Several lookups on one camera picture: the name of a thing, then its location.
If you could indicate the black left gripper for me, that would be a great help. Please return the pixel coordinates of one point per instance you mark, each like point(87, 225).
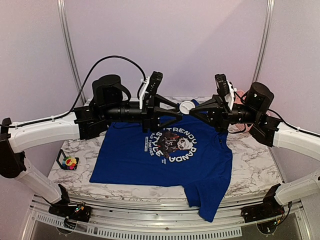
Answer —
point(150, 116)

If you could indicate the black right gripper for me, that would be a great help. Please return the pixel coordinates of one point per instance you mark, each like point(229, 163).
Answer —
point(222, 114)

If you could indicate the silver round brooch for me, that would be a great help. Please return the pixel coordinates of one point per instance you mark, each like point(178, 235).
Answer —
point(186, 106)

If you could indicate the blue printed t-shirt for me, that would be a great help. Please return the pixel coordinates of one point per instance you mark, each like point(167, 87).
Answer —
point(188, 153)

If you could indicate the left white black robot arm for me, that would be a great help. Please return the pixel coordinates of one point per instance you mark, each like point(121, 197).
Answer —
point(108, 105)

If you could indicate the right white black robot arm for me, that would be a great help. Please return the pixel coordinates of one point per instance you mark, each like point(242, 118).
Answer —
point(273, 131)

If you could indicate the black box with flower brooch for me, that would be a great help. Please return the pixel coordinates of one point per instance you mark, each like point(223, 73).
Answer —
point(61, 155)

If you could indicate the pink perforated plastic basket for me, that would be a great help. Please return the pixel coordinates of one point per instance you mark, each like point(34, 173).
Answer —
point(242, 127)

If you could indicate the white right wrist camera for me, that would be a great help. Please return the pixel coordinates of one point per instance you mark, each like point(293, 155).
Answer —
point(225, 90)

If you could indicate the right aluminium corner post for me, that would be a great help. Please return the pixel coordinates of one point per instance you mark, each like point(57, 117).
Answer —
point(270, 4)

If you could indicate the aluminium corner post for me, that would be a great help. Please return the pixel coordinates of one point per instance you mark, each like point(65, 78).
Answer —
point(69, 48)
point(270, 4)

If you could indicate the aluminium front rail frame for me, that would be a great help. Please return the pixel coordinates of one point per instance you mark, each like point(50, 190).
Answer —
point(122, 218)

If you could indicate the left aluminium corner post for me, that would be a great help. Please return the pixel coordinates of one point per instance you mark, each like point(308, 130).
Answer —
point(69, 48)

